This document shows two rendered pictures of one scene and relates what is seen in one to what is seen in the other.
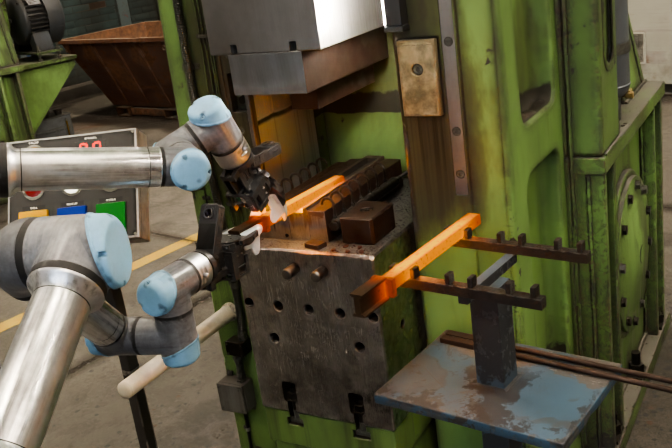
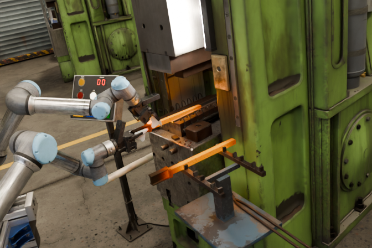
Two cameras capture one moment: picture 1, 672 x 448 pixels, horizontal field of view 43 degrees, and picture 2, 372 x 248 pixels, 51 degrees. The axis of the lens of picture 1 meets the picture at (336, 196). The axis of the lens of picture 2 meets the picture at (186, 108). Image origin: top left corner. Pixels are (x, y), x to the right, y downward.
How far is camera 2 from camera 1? 0.73 m
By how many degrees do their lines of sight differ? 20
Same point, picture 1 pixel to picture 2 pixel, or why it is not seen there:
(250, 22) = (151, 40)
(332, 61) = (189, 58)
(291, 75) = (166, 65)
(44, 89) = not seen: hidden behind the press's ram
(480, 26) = (243, 53)
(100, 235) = (36, 144)
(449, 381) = (205, 212)
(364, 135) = not seen: hidden behind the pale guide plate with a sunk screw
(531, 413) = (226, 237)
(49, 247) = (20, 146)
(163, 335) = (91, 172)
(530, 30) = (291, 47)
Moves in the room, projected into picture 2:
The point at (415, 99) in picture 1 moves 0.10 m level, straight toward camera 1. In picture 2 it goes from (218, 81) to (211, 88)
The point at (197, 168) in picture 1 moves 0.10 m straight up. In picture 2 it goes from (101, 111) to (96, 90)
